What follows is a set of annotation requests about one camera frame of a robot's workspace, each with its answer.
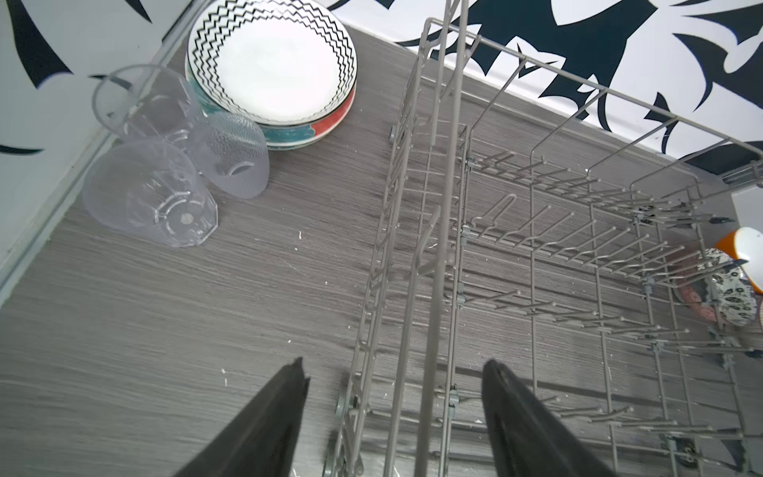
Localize frosted textured plastic cup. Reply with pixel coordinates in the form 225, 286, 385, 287
186, 111, 269, 199

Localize clear smooth plastic cup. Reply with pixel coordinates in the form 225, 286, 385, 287
91, 65, 204, 149

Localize zigzag rim white bowl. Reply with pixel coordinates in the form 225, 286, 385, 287
187, 1, 358, 126

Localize grey wire dish rack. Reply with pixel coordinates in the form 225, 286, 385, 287
324, 1, 762, 476

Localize aluminium frame bars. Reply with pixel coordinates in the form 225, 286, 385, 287
721, 160, 762, 187

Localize black white patterned bowl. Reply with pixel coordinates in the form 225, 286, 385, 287
679, 248, 758, 327

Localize teal red striped bowl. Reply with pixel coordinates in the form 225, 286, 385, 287
184, 60, 357, 151

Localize clear faceted plastic cup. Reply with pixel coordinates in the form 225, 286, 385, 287
81, 138, 219, 248

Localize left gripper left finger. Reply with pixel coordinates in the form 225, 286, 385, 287
177, 357, 310, 476

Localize white orange small bowl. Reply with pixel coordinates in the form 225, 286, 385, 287
715, 227, 763, 294

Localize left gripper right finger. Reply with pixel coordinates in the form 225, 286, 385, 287
481, 359, 615, 476

